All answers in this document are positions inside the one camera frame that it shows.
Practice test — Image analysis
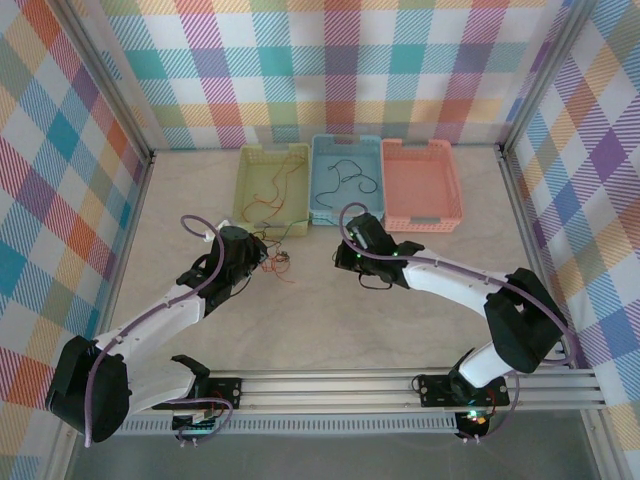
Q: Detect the orange cable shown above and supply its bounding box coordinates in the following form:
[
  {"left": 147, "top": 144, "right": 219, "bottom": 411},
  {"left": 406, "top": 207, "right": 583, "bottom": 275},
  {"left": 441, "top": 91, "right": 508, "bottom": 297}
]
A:
[
  {"left": 258, "top": 248, "right": 297, "bottom": 287},
  {"left": 242, "top": 152, "right": 307, "bottom": 221}
]

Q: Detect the blue perforated plastic basket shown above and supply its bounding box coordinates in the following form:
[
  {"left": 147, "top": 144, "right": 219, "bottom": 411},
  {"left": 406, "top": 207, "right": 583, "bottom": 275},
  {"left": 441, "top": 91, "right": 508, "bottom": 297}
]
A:
[{"left": 308, "top": 133, "right": 389, "bottom": 226}]

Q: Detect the pink perforated plastic basket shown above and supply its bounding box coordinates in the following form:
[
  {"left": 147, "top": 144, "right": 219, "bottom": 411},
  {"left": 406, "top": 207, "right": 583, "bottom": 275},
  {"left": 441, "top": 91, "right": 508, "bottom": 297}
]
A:
[{"left": 380, "top": 138, "right": 465, "bottom": 236}]

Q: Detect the green perforated plastic basket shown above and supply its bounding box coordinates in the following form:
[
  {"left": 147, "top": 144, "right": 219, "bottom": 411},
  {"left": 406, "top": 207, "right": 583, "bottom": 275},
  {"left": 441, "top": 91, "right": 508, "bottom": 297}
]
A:
[{"left": 233, "top": 143, "right": 311, "bottom": 239}]

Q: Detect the green controller board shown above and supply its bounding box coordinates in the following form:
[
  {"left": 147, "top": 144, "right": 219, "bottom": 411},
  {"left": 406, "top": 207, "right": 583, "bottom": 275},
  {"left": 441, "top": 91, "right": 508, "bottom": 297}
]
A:
[{"left": 171, "top": 407, "right": 224, "bottom": 435}]

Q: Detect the small controller board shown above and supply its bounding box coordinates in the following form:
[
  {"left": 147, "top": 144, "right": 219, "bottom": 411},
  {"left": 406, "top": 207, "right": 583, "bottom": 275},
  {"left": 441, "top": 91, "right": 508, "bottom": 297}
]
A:
[{"left": 458, "top": 408, "right": 490, "bottom": 429}]

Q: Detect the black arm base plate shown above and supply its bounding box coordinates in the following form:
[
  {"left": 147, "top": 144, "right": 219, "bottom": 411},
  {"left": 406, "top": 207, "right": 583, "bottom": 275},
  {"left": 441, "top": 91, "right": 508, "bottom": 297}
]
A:
[
  {"left": 212, "top": 377, "right": 245, "bottom": 410},
  {"left": 418, "top": 372, "right": 512, "bottom": 409}
]

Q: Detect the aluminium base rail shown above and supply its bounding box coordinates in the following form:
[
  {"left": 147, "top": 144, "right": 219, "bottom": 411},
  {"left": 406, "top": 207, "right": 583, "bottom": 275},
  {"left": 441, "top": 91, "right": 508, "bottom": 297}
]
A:
[{"left": 97, "top": 367, "right": 604, "bottom": 412}]

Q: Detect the grey slotted cable duct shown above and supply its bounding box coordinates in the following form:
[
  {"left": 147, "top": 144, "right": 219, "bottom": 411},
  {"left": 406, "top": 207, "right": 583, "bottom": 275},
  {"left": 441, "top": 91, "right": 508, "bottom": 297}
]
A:
[{"left": 122, "top": 417, "right": 460, "bottom": 437}]

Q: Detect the aluminium frame post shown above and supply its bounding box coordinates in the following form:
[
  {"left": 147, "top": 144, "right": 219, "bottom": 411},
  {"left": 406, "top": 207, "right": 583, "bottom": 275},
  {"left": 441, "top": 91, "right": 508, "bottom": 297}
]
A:
[
  {"left": 59, "top": 0, "right": 156, "bottom": 166},
  {"left": 497, "top": 0, "right": 599, "bottom": 156}
]

